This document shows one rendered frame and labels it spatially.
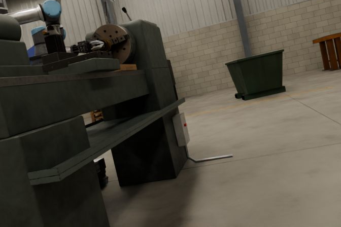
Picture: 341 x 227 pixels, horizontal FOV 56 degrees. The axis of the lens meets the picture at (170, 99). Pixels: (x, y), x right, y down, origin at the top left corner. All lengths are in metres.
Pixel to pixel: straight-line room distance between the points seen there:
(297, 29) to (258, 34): 1.36
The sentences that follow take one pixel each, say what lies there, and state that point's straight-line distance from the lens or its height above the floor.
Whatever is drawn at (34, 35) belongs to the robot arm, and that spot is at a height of 1.33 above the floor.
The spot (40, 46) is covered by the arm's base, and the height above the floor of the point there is 1.23.
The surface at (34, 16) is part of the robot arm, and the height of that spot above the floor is 1.34.
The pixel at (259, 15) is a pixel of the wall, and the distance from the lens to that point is 12.33.
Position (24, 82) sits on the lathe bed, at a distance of 1.20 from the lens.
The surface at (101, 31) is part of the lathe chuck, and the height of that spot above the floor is 1.20.
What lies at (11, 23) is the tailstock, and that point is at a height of 1.09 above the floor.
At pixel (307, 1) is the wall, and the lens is 12.61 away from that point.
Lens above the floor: 0.74
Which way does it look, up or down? 3 degrees down
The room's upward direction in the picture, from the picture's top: 13 degrees counter-clockwise
